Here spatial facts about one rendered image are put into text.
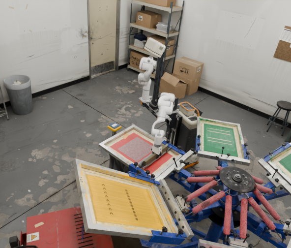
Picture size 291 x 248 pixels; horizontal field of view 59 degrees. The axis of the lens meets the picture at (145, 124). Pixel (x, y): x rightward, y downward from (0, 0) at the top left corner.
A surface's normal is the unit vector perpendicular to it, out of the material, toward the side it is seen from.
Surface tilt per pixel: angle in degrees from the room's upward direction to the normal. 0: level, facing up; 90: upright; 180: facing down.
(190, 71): 89
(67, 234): 0
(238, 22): 90
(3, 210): 0
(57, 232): 0
